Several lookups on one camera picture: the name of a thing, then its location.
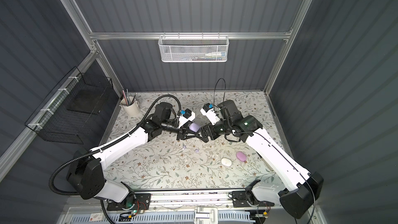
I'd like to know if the tube in white basket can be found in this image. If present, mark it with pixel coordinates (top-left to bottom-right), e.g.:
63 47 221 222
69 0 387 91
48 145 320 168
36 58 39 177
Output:
193 51 227 60

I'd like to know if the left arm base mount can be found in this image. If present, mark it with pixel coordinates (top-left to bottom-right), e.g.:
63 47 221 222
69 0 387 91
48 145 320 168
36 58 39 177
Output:
107 194 152 212

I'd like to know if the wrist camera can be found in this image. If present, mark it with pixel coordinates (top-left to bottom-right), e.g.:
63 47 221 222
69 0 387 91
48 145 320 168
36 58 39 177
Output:
200 103 220 125
178 108 195 128

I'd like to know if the white wire mesh basket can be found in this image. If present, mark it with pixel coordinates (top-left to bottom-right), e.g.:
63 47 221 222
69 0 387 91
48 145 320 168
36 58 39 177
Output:
158 36 230 63

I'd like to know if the pink earbud charging case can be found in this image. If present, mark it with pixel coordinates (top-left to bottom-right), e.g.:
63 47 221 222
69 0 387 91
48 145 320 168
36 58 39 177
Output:
236 151 247 162

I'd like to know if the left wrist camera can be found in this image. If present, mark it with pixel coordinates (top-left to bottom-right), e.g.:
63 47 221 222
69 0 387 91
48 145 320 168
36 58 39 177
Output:
178 108 195 128

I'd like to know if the black wire mesh basket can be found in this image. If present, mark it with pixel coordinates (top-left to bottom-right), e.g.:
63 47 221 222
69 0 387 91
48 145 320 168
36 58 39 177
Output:
25 71 113 145

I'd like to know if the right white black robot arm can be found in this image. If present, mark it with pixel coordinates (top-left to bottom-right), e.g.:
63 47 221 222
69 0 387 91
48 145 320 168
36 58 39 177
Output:
201 100 324 219

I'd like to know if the white pen holder cup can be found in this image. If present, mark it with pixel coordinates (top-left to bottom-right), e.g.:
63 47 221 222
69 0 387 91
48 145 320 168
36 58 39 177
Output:
120 89 140 117

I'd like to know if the white earbud case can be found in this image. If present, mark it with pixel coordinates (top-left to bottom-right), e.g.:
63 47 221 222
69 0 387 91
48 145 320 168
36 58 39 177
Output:
221 158 232 167

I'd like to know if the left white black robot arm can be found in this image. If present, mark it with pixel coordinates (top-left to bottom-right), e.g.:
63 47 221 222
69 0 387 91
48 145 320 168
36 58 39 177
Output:
66 102 200 203

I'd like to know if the lavender earbud case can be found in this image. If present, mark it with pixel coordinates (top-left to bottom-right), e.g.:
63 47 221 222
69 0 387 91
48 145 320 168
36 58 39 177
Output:
189 123 201 133

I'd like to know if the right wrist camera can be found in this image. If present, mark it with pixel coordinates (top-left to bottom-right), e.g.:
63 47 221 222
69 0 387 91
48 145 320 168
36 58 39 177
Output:
200 103 220 125

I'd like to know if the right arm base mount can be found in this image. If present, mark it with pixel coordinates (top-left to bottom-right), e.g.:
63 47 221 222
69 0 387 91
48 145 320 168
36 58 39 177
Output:
228 190 275 207

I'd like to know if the black corrugated cable conduit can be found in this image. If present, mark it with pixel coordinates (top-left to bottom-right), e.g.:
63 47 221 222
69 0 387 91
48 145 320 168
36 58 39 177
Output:
48 94 182 224

